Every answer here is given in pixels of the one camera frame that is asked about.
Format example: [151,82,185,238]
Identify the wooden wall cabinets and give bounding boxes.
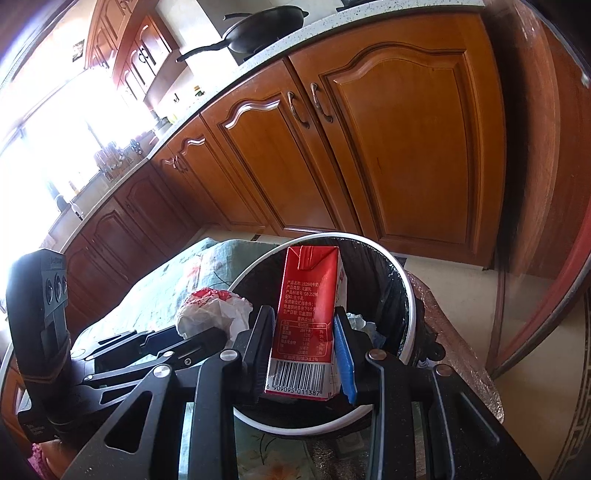
[85,0,181,100]

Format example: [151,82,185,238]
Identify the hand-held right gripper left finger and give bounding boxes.
[60,305,278,480]

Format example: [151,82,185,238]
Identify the black bin liner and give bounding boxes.
[231,237,411,416]

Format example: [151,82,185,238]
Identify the wooden kitchen base cabinets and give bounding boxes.
[60,14,504,333]

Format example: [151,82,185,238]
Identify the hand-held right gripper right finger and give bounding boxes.
[333,307,543,480]

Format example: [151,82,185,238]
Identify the white red printed plastic bag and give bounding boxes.
[175,286,254,342]

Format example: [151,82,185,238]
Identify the person's left forearm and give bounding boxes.
[25,438,70,480]

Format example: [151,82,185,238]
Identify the red framed glass door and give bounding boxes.
[485,0,591,379]

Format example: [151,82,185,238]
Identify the crumpled white paper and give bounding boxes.
[346,313,384,347]

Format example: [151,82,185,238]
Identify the white round trash bin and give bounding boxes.
[226,232,421,435]

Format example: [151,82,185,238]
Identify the black wok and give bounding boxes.
[175,6,310,64]

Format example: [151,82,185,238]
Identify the light blue floral tablecloth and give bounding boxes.
[69,237,384,480]

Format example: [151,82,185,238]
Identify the red milk carton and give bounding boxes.
[264,244,345,403]

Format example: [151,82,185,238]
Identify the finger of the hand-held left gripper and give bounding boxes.
[82,333,232,392]
[95,325,182,361]

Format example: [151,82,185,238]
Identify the kitchen window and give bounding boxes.
[0,69,158,222]

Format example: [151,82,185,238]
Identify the brown speckled side table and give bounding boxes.
[402,272,506,423]

